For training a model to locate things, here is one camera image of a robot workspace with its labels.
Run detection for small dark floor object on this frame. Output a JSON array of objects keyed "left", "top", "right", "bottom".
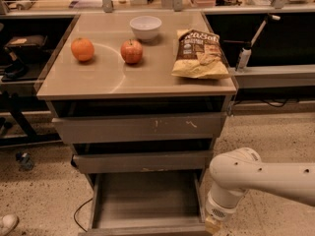
[{"left": 16, "top": 152, "right": 34, "bottom": 171}]

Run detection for black floor cable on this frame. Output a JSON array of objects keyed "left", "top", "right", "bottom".
[{"left": 73, "top": 197, "right": 95, "bottom": 233}]

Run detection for grey bottom drawer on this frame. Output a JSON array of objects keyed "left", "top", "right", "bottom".
[{"left": 78, "top": 170, "right": 210, "bottom": 236}]

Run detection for grey drawer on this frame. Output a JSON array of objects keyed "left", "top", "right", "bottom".
[
  {"left": 73, "top": 139, "right": 213, "bottom": 174},
  {"left": 78, "top": 170, "right": 210, "bottom": 236},
  {"left": 52, "top": 96, "right": 228, "bottom": 145}
]

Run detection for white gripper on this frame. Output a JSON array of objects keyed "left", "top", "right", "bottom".
[{"left": 205, "top": 194, "right": 237, "bottom": 235}]

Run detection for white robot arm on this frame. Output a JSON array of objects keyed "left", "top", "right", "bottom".
[{"left": 205, "top": 147, "right": 315, "bottom": 234}]

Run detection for grey middle drawer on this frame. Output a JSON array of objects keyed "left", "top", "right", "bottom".
[{"left": 73, "top": 139, "right": 213, "bottom": 174}]

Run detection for red apple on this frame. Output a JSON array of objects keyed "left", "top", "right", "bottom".
[{"left": 120, "top": 39, "right": 143, "bottom": 64}]

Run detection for orange fruit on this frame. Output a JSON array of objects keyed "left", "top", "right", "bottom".
[{"left": 71, "top": 37, "right": 95, "bottom": 62}]

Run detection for yellow brown chip bag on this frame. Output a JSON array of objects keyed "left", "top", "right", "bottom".
[{"left": 172, "top": 29, "right": 230, "bottom": 80}]

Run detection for white bowl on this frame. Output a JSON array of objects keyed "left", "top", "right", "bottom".
[{"left": 130, "top": 16, "right": 161, "bottom": 41}]

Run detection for white shoe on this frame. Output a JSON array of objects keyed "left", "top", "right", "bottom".
[{"left": 0, "top": 214, "right": 19, "bottom": 236}]

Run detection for black office chair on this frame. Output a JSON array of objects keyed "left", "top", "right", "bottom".
[{"left": 3, "top": 34, "right": 49, "bottom": 80}]

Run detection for grey top drawer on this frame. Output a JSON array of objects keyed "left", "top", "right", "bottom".
[{"left": 52, "top": 96, "right": 228, "bottom": 145}]

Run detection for grey drawer cabinet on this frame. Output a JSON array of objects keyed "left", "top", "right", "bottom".
[{"left": 36, "top": 10, "right": 238, "bottom": 236}]

